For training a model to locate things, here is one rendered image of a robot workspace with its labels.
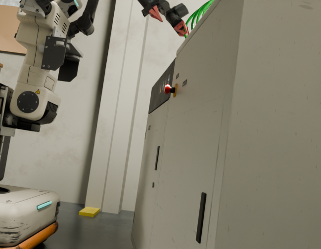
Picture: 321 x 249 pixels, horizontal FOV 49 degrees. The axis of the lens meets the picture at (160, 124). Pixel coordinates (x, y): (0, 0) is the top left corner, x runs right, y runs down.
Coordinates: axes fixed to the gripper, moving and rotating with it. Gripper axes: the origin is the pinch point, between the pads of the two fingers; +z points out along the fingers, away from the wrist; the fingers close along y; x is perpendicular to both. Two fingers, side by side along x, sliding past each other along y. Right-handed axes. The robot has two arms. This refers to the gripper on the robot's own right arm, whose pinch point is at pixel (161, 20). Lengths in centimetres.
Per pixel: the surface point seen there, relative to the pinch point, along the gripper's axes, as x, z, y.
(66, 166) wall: 159, -7, -135
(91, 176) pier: 137, 19, -114
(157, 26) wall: 167, -64, 19
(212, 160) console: -94, 67, -24
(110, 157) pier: 139, 16, -91
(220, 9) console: -85, 41, -1
